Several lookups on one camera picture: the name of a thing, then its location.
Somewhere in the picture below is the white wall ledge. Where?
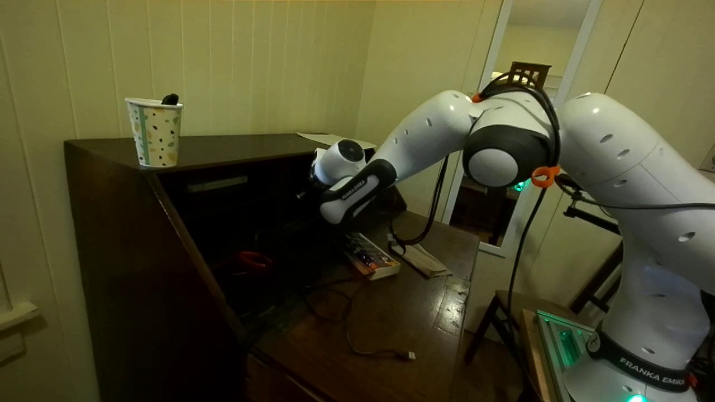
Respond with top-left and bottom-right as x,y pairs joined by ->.
0,300 -> 44,367

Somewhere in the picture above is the light wooden robot table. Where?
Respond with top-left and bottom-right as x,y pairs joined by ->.
519,305 -> 568,402

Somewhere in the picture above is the dotted white paper cup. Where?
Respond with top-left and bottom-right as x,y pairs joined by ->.
124,96 -> 185,170

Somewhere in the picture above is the black cable with plug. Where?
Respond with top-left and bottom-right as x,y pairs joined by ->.
295,269 -> 420,363

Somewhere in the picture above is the white tall frame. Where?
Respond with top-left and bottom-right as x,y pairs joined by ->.
442,0 -> 607,259

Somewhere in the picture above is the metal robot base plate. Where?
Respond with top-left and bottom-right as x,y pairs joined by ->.
534,305 -> 715,402

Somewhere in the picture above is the orange cable ring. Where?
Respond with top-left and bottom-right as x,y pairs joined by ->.
529,163 -> 565,189

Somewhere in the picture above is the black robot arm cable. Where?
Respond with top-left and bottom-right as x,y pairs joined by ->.
386,70 -> 715,332

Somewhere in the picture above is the white paper sheet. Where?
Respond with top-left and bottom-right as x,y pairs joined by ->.
295,129 -> 381,152

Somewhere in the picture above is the dark wooden chair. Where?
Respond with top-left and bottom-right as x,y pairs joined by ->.
463,240 -> 631,369

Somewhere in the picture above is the dark wooden secretary cabinet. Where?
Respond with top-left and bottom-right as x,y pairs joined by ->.
62,132 -> 482,402

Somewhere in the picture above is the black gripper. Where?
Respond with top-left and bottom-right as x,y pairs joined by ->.
295,177 -> 331,223

